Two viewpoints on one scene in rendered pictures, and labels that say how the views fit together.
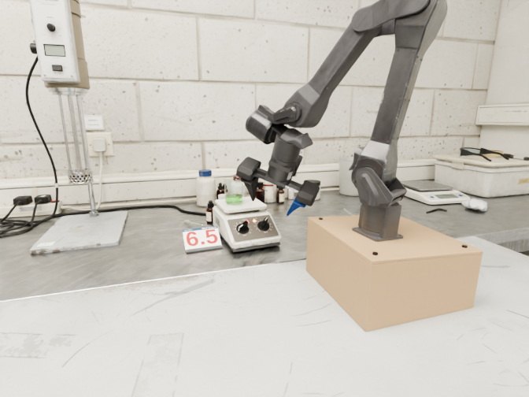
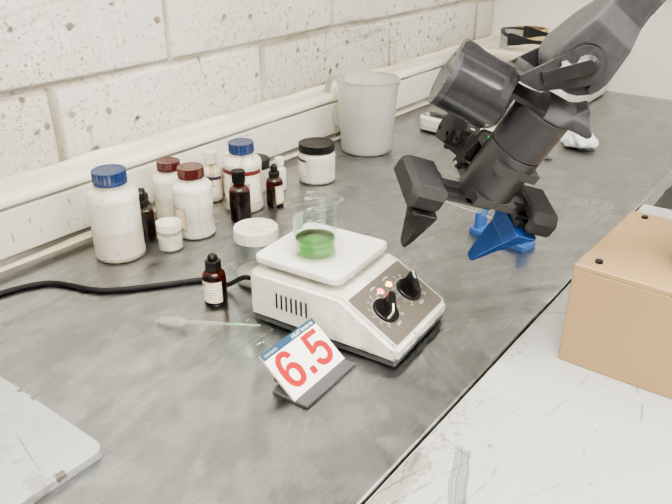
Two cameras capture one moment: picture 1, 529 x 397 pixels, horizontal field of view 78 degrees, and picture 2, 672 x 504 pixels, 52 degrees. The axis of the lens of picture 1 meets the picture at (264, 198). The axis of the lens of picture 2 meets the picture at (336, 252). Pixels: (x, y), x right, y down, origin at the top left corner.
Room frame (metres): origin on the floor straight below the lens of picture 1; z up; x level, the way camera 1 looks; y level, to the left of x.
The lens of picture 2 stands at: (0.26, 0.48, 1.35)
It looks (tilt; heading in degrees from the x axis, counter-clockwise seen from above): 26 degrees down; 325
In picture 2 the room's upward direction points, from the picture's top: straight up
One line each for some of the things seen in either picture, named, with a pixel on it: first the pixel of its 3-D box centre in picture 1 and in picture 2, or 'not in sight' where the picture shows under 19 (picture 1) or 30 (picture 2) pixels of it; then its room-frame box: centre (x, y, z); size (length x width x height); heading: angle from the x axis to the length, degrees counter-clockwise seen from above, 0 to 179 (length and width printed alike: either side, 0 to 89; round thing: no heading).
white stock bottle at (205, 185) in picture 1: (205, 187); (114, 212); (1.18, 0.22, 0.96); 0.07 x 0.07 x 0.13
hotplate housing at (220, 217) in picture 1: (243, 221); (340, 288); (0.85, 0.06, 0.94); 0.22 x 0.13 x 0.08; 22
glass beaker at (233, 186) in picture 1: (234, 191); (317, 225); (0.86, 0.08, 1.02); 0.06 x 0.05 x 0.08; 49
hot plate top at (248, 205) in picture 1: (240, 204); (322, 251); (0.87, 0.07, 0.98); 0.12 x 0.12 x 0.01; 22
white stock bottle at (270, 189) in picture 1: (268, 187); (242, 174); (1.23, -0.02, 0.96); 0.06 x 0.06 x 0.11
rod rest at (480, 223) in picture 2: not in sight; (502, 229); (0.89, -0.27, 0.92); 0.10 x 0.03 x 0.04; 7
